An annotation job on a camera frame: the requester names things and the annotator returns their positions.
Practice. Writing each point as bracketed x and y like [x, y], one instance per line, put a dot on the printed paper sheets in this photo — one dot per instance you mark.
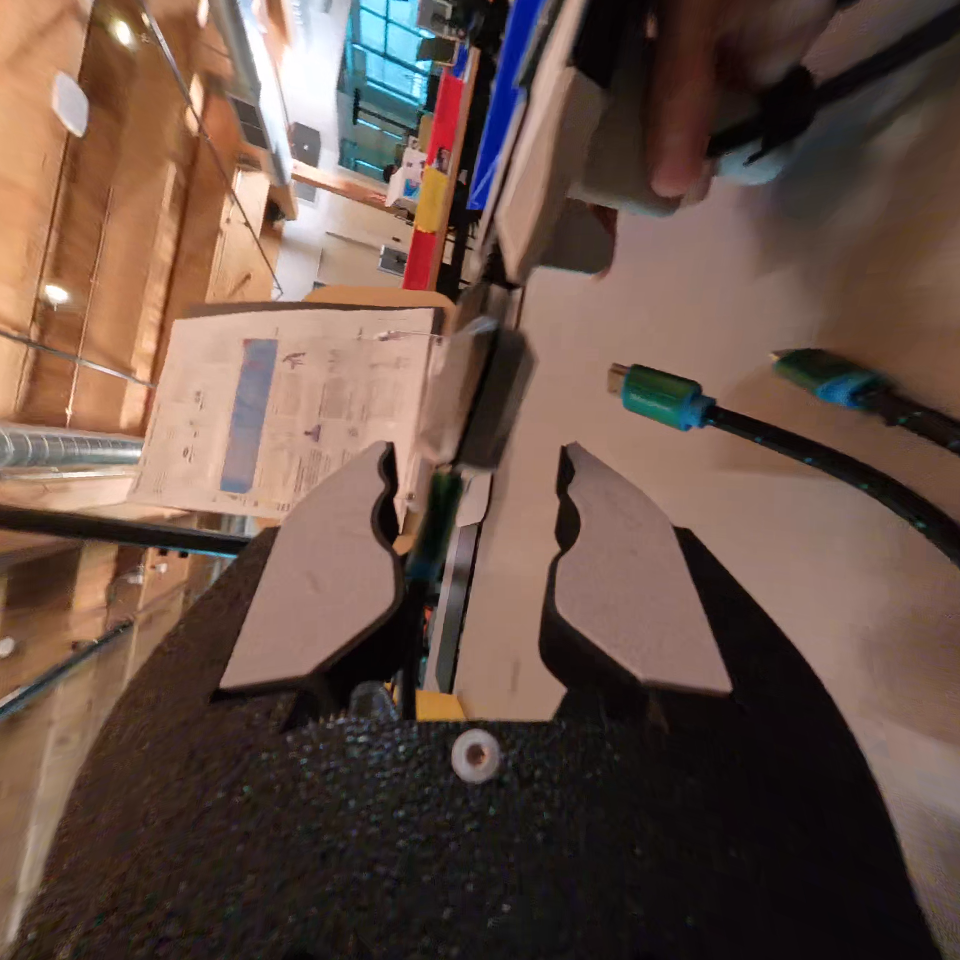
[300, 412]

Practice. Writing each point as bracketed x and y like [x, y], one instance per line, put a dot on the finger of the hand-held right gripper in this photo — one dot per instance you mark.
[553, 37]
[540, 172]

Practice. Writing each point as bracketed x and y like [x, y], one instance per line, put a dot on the silver air duct with vents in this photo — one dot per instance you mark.
[251, 75]

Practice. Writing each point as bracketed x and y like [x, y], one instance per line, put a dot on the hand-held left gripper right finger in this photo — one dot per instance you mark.
[630, 592]

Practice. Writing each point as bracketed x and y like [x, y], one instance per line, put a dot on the white ceiling access point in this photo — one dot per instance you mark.
[71, 103]

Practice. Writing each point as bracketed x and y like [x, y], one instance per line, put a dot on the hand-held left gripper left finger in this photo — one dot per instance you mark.
[315, 585]

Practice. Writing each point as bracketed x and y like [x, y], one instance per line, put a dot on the person's right hand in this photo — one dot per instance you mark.
[690, 112]

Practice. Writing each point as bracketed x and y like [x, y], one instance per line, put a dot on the wooden document stand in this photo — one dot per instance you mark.
[360, 298]

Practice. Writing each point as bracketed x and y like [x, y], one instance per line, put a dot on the red plastic bin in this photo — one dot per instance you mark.
[442, 112]

